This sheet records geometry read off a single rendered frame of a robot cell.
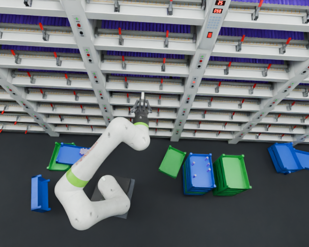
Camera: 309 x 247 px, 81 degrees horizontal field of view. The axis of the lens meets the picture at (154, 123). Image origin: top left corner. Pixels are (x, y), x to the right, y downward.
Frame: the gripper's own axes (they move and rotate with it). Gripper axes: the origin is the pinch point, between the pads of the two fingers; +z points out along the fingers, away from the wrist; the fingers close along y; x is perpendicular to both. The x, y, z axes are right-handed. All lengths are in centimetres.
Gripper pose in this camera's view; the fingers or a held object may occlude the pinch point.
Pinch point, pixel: (142, 97)
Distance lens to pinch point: 119.8
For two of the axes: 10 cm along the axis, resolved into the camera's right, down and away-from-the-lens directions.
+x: 0.3, -6.6, -7.5
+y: 10.0, 0.2, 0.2
